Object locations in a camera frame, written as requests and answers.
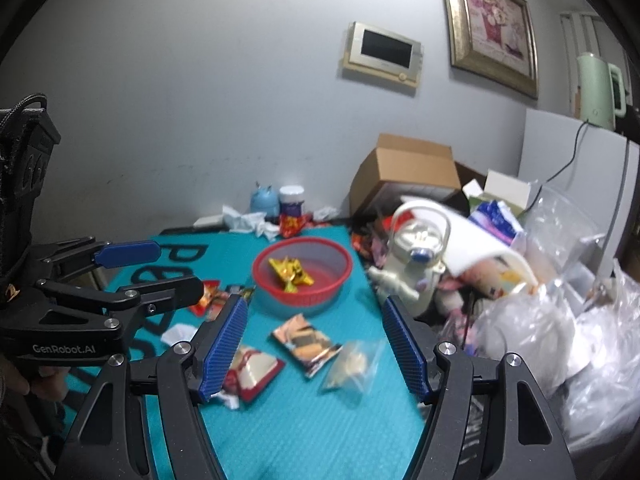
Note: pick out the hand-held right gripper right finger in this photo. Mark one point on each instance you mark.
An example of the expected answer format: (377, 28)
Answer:
(405, 355)

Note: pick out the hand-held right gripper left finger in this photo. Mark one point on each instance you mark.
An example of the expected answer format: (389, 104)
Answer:
(222, 350)

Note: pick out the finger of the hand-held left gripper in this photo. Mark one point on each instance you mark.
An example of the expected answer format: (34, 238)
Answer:
(165, 295)
(127, 254)

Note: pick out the red and white snack packet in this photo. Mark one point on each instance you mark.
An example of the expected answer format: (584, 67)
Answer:
(252, 372)

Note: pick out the red orange snack packet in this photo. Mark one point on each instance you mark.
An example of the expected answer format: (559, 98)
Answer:
(210, 302)

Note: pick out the clear plastic snack bag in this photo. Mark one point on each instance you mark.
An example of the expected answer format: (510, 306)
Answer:
(350, 365)

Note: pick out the brown biscuit packet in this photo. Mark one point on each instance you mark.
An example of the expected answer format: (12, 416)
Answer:
(305, 345)

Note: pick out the red plastic basket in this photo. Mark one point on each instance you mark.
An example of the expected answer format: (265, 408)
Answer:
(320, 292)

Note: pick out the person's left forearm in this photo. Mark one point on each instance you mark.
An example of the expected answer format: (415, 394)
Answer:
(20, 440)

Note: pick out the person's left hand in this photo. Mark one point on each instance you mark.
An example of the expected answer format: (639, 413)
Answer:
(15, 382)

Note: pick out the white flat device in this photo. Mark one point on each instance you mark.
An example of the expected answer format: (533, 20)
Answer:
(210, 221)

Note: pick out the white astronaut figure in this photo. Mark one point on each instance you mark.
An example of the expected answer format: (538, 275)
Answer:
(410, 265)

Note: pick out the gold foil snack packet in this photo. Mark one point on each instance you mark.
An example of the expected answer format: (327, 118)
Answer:
(290, 272)

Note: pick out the teal mat with black letters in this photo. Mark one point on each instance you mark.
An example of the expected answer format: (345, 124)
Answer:
(310, 425)

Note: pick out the pile of red snack packets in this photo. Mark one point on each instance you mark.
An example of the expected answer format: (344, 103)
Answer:
(367, 245)

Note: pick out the printed snack box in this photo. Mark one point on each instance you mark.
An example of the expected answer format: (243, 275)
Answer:
(495, 280)

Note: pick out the white curved paper sheet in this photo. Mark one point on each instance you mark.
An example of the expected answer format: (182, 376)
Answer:
(475, 245)

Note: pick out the jar with white lid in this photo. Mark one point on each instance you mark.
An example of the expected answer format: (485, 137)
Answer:
(292, 200)

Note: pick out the purple tissue pack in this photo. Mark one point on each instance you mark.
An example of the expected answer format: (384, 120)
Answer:
(497, 222)

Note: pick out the small crumpled white tissue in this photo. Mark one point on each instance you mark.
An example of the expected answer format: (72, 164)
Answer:
(325, 212)

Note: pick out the pile of clear plastic bags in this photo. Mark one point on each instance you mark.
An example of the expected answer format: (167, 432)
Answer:
(575, 350)

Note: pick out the cardboard box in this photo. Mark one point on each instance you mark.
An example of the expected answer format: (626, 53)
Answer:
(400, 165)

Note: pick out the small white carton box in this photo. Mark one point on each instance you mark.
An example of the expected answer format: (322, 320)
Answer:
(505, 190)

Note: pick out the white heat sealer machine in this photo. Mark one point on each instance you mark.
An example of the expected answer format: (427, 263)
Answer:
(550, 145)

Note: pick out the green electric kettle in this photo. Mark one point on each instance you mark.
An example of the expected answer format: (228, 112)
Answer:
(597, 90)

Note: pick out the gold framed picture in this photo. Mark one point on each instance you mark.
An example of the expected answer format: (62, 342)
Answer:
(492, 25)

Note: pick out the wall intercom monitor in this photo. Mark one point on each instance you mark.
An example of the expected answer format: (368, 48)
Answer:
(385, 50)

